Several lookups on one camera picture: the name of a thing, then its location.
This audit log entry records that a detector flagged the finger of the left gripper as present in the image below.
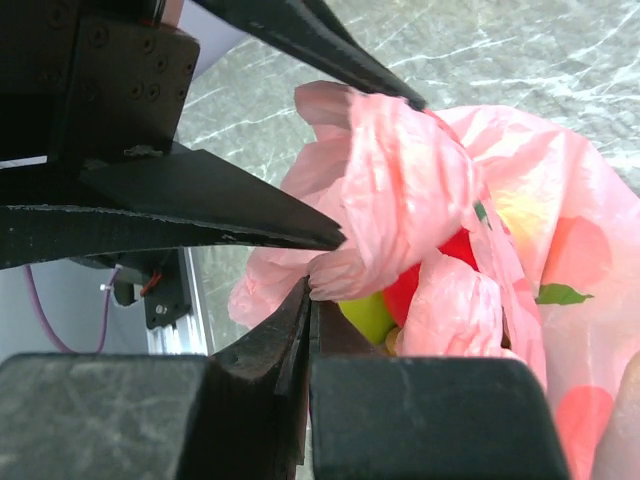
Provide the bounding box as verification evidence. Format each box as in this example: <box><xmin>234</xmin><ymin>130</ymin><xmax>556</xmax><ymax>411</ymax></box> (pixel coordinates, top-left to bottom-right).
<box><xmin>198</xmin><ymin>0</ymin><xmax>427</xmax><ymax>110</ymax></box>
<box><xmin>1</xmin><ymin>150</ymin><xmax>345</xmax><ymax>268</ymax></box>

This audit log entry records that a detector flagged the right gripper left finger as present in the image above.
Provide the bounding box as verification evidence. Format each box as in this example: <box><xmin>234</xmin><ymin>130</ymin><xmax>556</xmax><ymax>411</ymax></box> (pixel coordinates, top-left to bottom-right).
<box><xmin>213</xmin><ymin>278</ymin><xmax>311</xmax><ymax>465</ymax></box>

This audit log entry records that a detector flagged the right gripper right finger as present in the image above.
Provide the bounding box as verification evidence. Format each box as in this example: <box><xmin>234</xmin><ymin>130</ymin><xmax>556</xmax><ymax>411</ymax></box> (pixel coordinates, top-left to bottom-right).
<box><xmin>309</xmin><ymin>301</ymin><xmax>384</xmax><ymax>358</ymax></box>

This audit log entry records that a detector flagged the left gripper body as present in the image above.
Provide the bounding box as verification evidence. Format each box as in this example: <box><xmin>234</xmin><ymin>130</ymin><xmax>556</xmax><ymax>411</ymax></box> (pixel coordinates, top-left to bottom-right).
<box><xmin>1</xmin><ymin>1</ymin><xmax>200</xmax><ymax>162</ymax></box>

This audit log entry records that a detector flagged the light green fake apple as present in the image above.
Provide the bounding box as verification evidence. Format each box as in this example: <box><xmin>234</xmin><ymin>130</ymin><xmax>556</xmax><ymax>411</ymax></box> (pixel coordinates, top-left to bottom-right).
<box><xmin>338</xmin><ymin>293</ymin><xmax>396</xmax><ymax>345</ymax></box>

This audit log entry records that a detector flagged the red fake apple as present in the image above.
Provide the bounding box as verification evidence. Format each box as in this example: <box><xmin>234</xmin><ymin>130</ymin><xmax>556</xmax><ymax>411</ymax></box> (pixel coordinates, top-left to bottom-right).
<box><xmin>382</xmin><ymin>227</ymin><xmax>479</xmax><ymax>328</ymax></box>

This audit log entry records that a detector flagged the pink plastic bag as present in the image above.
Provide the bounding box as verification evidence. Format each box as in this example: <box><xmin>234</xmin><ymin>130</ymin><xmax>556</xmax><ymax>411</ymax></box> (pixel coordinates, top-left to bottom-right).
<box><xmin>228</xmin><ymin>81</ymin><xmax>639</xmax><ymax>479</ymax></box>

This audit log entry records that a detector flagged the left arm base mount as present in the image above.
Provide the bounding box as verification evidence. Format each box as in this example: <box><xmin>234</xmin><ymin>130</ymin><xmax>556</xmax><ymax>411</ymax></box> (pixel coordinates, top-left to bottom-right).
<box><xmin>72</xmin><ymin>248</ymin><xmax>193</xmax><ymax>331</ymax></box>

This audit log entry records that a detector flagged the aluminium rail frame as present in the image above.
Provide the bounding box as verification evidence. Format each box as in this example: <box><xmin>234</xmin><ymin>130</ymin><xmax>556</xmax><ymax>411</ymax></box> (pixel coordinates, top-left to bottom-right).
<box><xmin>144</xmin><ymin>248</ymin><xmax>215</xmax><ymax>356</ymax></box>

